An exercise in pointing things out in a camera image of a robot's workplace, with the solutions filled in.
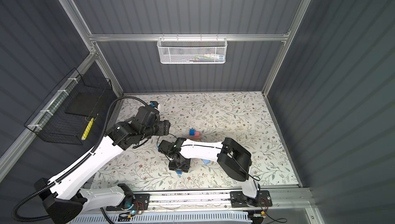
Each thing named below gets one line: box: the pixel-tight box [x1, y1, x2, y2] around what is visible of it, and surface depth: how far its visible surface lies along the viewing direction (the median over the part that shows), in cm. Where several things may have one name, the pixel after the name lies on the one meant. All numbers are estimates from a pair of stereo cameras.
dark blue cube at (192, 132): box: [189, 128, 196, 137], surface depth 96 cm
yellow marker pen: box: [80, 117, 95, 141], surface depth 69 cm
